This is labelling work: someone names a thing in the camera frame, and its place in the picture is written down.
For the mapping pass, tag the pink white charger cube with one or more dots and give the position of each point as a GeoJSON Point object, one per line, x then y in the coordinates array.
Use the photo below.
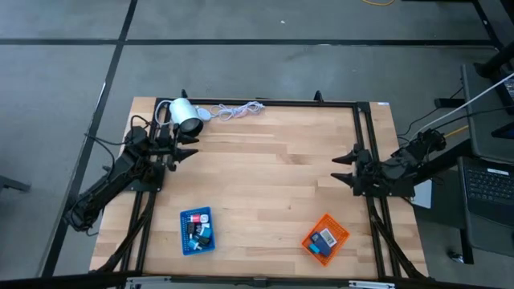
{"type": "Point", "coordinates": [194, 218]}

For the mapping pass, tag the orange plastic basket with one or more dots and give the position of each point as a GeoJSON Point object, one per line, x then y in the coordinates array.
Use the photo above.
{"type": "Point", "coordinates": [339, 233]}

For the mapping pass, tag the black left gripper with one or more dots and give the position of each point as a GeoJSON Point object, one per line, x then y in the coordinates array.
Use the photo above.
{"type": "Point", "coordinates": [170, 154]}

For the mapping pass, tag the blue white charger cube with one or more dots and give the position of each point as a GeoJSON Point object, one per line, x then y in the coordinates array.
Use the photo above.
{"type": "Point", "coordinates": [194, 244]}

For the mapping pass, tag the blue digital clock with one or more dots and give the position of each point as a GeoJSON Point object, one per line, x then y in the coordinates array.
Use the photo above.
{"type": "Point", "coordinates": [322, 245]}

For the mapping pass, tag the teal white charger cube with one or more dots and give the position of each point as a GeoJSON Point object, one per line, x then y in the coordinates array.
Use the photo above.
{"type": "Point", "coordinates": [206, 232]}

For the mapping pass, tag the dark laptop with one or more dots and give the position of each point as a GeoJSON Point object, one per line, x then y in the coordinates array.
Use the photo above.
{"type": "Point", "coordinates": [488, 184]}

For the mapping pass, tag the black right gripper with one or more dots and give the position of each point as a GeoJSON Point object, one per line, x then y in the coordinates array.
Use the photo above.
{"type": "Point", "coordinates": [363, 172]}

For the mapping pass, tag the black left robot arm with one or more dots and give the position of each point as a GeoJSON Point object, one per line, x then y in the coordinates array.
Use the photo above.
{"type": "Point", "coordinates": [116, 172]}

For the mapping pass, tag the black table frame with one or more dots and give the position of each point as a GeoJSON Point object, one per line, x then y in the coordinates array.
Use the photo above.
{"type": "Point", "coordinates": [257, 102]}

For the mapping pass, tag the blue plastic basket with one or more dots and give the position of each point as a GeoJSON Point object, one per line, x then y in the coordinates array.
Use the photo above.
{"type": "Point", "coordinates": [197, 249]}

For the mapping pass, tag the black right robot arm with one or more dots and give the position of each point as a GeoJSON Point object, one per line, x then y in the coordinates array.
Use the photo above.
{"type": "Point", "coordinates": [405, 168]}

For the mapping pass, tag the white oval lamp switch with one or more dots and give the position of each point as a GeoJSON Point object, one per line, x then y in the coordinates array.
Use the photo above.
{"type": "Point", "coordinates": [204, 114]}

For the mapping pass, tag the grey side desk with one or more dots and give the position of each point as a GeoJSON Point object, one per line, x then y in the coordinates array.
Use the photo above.
{"type": "Point", "coordinates": [488, 132]}

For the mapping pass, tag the black charger cube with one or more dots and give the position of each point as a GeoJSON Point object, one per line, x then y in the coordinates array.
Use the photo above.
{"type": "Point", "coordinates": [190, 229]}
{"type": "Point", "coordinates": [204, 241]}

